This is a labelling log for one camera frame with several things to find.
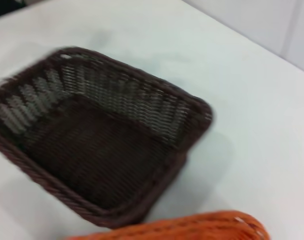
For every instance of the dark brown woven basket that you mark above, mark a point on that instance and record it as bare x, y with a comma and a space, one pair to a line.
92, 150

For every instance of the orange woven plastic basket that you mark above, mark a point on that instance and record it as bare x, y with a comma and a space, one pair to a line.
192, 228

